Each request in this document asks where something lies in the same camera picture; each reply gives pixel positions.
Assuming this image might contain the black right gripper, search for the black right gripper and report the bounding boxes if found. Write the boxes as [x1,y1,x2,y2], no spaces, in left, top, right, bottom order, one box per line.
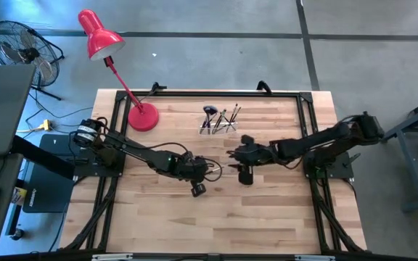
[226,134,279,186]

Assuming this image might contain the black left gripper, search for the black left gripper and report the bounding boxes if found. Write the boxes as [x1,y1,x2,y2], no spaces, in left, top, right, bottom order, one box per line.
[174,154,210,198]

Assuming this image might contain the clear acrylic brush organizer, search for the clear acrylic brush organizer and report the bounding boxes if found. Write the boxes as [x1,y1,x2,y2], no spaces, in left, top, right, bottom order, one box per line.
[197,121,239,137]

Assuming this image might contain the black spoolie brush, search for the black spoolie brush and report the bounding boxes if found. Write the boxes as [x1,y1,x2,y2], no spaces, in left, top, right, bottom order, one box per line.
[225,103,239,133]

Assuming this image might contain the fan makeup brush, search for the fan makeup brush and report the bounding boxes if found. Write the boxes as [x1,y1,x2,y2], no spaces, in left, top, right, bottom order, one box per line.
[202,104,219,135]

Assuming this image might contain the red desk lamp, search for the red desk lamp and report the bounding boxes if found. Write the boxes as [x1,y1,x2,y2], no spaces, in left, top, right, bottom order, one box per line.
[77,9,160,132]

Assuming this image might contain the black Husky mat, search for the black Husky mat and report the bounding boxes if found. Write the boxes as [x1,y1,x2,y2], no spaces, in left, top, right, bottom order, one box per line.
[22,133,89,214]

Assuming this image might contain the black diagonal bar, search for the black diagonal bar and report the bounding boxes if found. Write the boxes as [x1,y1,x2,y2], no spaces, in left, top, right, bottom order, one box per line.
[10,134,76,181]

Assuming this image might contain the neighbouring robot workstation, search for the neighbouring robot workstation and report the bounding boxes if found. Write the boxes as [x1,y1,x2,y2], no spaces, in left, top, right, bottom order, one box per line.
[377,92,418,213]

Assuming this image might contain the small yellow box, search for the small yellow box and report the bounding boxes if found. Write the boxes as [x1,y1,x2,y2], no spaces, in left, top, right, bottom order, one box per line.
[11,186,28,207]

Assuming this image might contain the dark grey side desk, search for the dark grey side desk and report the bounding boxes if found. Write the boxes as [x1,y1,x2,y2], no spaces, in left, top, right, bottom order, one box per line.
[0,152,25,246]

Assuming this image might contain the grey flat panel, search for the grey flat panel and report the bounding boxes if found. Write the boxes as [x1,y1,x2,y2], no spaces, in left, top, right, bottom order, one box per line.
[0,64,38,157]

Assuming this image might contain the black floor fan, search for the black floor fan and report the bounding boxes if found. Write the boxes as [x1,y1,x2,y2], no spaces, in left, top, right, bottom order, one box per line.
[0,20,65,102]

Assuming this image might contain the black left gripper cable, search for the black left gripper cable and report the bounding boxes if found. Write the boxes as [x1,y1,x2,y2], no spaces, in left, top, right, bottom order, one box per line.
[202,157,224,183]

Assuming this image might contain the black arched handle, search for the black arched handle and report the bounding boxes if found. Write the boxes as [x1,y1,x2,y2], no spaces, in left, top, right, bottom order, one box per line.
[255,80,274,95]

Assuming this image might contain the black aluminium table frame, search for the black aluminium table frame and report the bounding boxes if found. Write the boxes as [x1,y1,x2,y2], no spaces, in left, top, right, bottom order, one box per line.
[58,89,369,261]

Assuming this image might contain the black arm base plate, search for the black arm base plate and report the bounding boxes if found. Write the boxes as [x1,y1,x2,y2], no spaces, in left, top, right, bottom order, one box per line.
[73,148,127,178]
[303,150,355,181]

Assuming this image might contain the silver metal bracket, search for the silver metal bracket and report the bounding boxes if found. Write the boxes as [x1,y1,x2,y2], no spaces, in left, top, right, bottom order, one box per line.
[295,254,336,261]
[91,253,134,261]

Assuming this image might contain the black frame clamp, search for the black frame clamp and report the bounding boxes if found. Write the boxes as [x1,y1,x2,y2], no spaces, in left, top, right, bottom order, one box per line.
[150,81,168,94]

